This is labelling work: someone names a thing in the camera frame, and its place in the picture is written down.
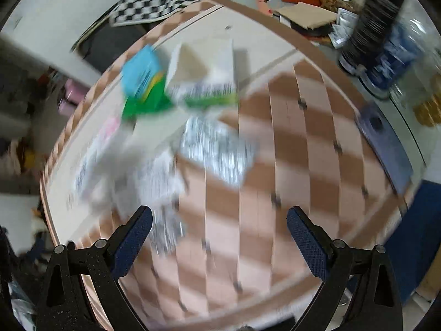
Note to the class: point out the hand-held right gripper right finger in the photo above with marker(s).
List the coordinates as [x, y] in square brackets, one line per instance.
[306, 239]

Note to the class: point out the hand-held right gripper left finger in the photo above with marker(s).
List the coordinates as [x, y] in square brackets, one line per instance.
[132, 239]

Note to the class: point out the small silver blister pack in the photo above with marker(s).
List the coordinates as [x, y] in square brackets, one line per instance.
[167, 231]

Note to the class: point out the blue bin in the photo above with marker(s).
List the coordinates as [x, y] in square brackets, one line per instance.
[423, 238]

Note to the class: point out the dark blue flat case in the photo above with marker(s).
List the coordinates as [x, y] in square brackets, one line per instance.
[386, 148]

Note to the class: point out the large silver blister pack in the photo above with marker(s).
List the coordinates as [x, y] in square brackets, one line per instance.
[220, 148]

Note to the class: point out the pink container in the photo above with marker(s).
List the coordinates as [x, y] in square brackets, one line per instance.
[71, 97]

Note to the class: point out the blue and green carton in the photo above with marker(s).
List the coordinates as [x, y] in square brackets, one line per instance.
[141, 76]

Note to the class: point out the white carton with green stripe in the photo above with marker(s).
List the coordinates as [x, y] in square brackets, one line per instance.
[206, 72]

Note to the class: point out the blue plastic packet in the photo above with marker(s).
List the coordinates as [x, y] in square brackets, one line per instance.
[396, 62]

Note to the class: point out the silver foil pouch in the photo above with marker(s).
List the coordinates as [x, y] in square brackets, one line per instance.
[342, 27]

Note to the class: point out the black striped cylinder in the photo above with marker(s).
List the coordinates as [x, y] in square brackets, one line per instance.
[373, 27]

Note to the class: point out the flat cardboard sheet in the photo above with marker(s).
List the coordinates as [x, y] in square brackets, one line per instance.
[306, 14]

